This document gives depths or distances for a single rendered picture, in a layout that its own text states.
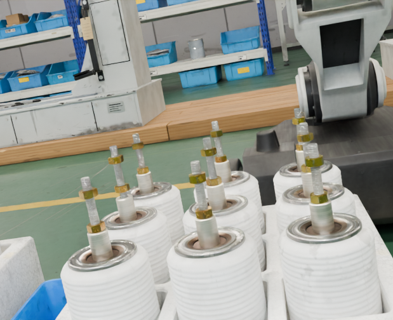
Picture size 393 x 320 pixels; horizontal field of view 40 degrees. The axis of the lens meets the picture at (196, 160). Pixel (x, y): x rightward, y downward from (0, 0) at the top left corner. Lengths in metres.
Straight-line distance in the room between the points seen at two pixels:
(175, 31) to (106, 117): 6.42
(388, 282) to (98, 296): 0.30
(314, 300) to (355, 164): 0.56
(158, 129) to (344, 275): 2.16
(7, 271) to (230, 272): 0.45
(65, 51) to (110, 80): 6.90
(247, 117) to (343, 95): 1.34
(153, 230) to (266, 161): 0.47
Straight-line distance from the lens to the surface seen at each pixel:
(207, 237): 0.56
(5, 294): 0.90
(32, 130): 2.95
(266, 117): 2.56
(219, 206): 0.68
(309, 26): 1.10
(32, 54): 9.95
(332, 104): 1.28
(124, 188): 0.69
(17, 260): 0.94
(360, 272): 0.55
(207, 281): 0.54
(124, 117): 2.76
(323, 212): 0.55
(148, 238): 0.68
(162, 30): 9.17
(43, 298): 0.93
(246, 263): 0.55
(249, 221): 0.66
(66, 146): 2.81
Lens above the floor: 0.46
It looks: 13 degrees down
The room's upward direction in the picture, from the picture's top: 10 degrees counter-clockwise
